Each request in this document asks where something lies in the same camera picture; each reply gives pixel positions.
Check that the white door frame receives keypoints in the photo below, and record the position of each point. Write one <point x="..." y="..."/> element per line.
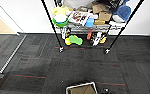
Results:
<point x="7" y="16"/>

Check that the white bottle dark print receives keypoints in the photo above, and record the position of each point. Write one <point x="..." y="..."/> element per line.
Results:
<point x="97" y="38"/>

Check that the small blue pouch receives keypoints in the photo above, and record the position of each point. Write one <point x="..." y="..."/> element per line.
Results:
<point x="89" y="22"/>

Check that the yellow bag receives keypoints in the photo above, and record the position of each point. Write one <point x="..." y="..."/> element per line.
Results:
<point x="59" y="10"/>

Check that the colourful printed packet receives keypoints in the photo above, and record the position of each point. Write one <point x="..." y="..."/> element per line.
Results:
<point x="79" y="18"/>

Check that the brown cardboard carton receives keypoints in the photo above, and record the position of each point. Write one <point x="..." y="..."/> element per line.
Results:
<point x="104" y="16"/>

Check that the green yellow toy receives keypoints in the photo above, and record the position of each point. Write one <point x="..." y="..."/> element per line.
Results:
<point x="74" y="40"/>

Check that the green white bowl stack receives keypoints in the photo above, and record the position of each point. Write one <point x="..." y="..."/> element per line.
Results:
<point x="60" y="20"/>

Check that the small orange toy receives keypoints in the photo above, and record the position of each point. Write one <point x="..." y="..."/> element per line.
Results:
<point x="103" y="40"/>

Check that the grey floor threshold strip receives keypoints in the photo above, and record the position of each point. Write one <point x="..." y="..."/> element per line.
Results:
<point x="12" y="53"/>

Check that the blue cloth toy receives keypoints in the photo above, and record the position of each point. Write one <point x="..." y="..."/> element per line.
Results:
<point x="121" y="14"/>

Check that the tan cardboard box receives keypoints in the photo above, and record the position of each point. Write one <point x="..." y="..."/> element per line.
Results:
<point x="81" y="90"/>

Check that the small red item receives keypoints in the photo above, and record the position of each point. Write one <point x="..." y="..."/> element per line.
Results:
<point x="89" y="35"/>

